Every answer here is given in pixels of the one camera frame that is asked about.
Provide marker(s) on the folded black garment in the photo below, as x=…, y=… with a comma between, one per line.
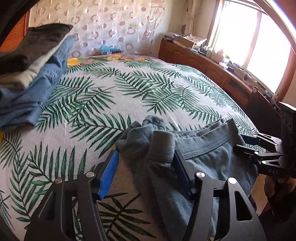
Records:
x=37, y=42

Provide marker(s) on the floral blanket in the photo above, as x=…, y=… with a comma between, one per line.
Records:
x=113, y=57

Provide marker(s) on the cardboard box with papers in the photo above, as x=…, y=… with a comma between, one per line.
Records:
x=191, y=41

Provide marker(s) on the folded grey garment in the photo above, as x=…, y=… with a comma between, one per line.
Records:
x=21, y=80

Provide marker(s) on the white bottles on counter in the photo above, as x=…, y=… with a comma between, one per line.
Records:
x=215, y=56

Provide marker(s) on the blue toy on box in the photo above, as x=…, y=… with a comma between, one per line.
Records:
x=106, y=50

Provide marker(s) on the person's right hand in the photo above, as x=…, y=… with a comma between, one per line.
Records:
x=277, y=189

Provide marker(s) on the folded blue jeans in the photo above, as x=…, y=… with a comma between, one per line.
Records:
x=23, y=107

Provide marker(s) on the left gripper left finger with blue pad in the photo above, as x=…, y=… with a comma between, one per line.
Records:
x=53, y=218

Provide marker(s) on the wooden side cabinet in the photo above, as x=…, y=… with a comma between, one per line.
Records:
x=253, y=103

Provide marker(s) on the window with wooden frame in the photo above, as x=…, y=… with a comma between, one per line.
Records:
x=252, y=40

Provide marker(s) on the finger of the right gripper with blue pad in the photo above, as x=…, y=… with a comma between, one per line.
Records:
x=257, y=158
x=262, y=140

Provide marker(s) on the palm leaf print bedsheet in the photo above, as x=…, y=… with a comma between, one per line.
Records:
x=90, y=108

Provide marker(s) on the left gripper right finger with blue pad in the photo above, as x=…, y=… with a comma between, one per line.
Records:
x=237, y=219

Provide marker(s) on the circle pattern sheer curtain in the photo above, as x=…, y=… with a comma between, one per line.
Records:
x=127, y=26

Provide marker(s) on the grey-blue shorts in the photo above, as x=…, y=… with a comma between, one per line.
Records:
x=147, y=149

